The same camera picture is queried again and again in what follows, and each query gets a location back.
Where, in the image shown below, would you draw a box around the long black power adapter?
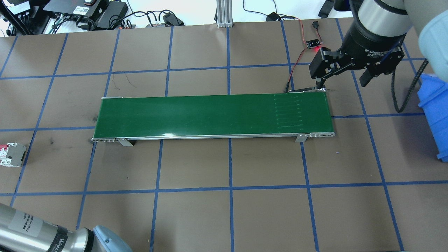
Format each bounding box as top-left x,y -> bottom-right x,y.
317,0 -> 336,19

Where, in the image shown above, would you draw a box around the blue bin with foam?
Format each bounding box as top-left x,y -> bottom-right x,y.
416,73 -> 448,162

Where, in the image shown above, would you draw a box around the green belt conveyor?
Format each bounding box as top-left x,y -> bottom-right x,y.
91,87 -> 336,147

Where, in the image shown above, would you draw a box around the black plug adapter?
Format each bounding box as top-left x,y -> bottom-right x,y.
162,12 -> 185,27

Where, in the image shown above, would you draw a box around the black laptop power brick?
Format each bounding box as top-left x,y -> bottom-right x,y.
96,1 -> 129,29

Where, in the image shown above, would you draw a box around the flat black labelled device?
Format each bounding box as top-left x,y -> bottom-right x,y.
44,0 -> 102,20

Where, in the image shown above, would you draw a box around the white circuit breaker red switches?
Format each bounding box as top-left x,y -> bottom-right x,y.
0,142 -> 27,168

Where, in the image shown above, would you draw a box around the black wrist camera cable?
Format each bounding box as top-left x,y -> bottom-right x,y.
391,58 -> 429,113

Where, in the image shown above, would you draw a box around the red black conveyor wire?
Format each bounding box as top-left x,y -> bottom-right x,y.
284,47 -> 310,94

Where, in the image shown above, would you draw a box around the aluminium camera post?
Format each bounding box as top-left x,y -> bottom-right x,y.
216,0 -> 234,28

